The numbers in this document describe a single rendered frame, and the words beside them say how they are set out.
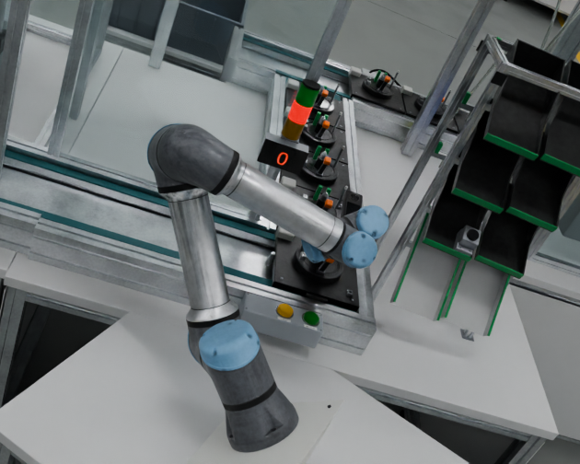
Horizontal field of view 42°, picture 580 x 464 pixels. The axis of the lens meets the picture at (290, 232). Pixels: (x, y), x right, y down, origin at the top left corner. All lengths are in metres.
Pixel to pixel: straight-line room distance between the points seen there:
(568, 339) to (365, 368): 1.21
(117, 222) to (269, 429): 0.77
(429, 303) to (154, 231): 0.76
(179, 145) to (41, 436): 0.64
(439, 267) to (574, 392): 1.31
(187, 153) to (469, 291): 1.00
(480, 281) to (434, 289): 0.14
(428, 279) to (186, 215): 0.79
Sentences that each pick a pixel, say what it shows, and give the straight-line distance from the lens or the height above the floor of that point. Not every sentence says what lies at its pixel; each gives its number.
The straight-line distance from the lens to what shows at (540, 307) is 2.93.
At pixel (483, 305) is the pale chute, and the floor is 1.05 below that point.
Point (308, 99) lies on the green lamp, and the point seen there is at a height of 1.38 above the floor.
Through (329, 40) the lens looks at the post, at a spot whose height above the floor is 1.53.
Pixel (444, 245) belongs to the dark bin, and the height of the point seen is 1.20.
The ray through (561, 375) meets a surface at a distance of 3.20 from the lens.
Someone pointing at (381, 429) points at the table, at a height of 0.86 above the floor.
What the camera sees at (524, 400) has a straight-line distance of 2.28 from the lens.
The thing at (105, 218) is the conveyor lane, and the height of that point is 0.92.
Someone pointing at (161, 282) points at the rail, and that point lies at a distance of 1.93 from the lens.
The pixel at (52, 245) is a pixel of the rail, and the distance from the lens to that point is 1.93.
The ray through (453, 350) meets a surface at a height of 0.86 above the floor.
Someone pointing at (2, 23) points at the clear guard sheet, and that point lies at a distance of 1.65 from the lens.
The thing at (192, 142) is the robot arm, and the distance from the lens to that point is 1.46.
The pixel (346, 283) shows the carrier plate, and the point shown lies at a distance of 2.08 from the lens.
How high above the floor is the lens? 2.16
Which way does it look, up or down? 33 degrees down
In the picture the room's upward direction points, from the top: 25 degrees clockwise
